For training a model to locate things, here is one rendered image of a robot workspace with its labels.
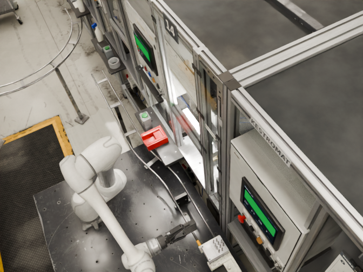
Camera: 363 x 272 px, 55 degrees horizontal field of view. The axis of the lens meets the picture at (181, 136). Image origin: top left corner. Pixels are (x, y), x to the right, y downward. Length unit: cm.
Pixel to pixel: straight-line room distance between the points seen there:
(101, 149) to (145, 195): 82
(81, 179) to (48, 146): 217
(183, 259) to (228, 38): 143
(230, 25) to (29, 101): 338
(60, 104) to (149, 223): 227
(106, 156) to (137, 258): 52
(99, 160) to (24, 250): 182
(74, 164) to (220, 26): 94
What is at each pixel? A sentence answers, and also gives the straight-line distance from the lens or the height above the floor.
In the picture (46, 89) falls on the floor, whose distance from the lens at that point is 454.
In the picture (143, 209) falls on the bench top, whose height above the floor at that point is 68.
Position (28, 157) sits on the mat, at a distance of 394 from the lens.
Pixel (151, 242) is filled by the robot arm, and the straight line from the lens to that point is 196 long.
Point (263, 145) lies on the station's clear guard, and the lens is 118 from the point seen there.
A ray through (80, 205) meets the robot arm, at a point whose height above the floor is 94.
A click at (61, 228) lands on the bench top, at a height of 68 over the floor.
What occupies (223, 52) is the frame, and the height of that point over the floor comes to 201.
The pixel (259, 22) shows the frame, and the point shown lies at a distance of 148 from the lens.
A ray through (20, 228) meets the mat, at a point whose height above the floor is 1.
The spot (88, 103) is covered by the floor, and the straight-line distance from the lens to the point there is 415.
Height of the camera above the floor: 287
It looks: 53 degrees down
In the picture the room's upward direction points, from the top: 9 degrees counter-clockwise
